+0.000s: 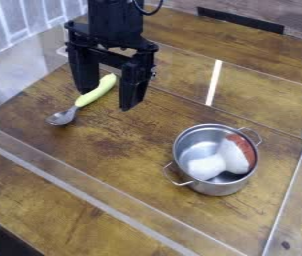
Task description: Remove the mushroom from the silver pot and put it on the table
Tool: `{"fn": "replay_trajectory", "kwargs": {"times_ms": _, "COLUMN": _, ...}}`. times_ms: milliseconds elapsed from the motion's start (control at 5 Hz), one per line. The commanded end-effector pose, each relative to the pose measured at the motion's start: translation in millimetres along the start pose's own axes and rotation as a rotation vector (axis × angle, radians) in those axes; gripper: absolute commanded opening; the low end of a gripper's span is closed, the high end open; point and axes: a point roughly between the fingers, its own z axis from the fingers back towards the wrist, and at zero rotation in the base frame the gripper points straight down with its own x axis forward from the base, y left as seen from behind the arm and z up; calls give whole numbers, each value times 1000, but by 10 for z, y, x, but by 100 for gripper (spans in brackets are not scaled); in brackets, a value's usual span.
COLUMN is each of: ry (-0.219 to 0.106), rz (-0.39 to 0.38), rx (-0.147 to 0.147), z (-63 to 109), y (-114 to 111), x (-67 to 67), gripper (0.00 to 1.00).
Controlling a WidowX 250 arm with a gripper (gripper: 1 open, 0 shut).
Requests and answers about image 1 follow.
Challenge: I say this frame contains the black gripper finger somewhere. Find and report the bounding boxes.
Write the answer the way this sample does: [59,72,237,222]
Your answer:
[119,52,154,111]
[67,43,99,94]

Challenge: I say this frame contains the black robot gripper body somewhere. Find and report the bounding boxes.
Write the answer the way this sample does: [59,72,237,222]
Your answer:
[65,0,160,69]

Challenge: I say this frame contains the white mushroom with red cap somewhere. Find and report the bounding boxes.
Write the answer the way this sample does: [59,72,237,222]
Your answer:
[189,134,256,180]

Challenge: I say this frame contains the silver metal pot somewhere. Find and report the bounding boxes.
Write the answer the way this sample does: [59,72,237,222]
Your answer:
[164,123,262,196]

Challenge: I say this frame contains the clear acrylic triangular stand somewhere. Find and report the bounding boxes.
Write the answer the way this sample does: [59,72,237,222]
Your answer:
[57,45,69,58]

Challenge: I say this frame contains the black bar at table edge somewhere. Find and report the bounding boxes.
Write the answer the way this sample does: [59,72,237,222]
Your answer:
[197,7,285,34]

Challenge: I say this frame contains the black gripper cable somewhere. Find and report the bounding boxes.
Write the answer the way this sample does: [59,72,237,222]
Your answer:
[132,0,165,17]

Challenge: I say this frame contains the spoon with yellow-green handle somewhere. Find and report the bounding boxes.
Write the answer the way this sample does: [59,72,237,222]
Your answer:
[46,73,118,126]

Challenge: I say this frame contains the clear acrylic enclosure panel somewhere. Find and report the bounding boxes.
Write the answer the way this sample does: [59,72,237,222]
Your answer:
[0,130,248,256]

